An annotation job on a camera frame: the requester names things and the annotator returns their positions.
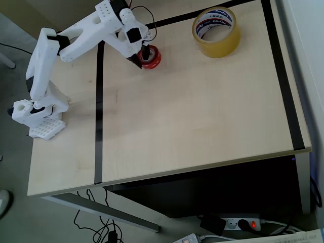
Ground black power adapter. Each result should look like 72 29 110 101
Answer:
199 214 227 237

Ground red and black servo wire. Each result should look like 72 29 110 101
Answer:
124 0 158 43

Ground black round plug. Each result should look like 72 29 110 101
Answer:
237 219 251 231

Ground white power cable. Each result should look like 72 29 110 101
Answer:
260 219 304 236

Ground white round floor object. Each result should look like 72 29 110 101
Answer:
0 189 14 220

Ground grey metal table leg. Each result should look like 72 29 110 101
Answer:
40 192 160 233

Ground white power strip, orange light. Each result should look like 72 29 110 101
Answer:
172 233 200 243

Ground grey metal table side frame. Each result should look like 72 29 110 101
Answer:
295 151 311 215

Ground yellow packing tape roll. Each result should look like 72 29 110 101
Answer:
191 6 241 59

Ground white power strip, red switch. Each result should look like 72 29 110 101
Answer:
219 214 266 232

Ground black floor cables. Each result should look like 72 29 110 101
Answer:
73 188 125 243

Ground thin black cable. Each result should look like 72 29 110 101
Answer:
0 42 35 56

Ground red tape roll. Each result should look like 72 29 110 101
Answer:
136 45 162 70

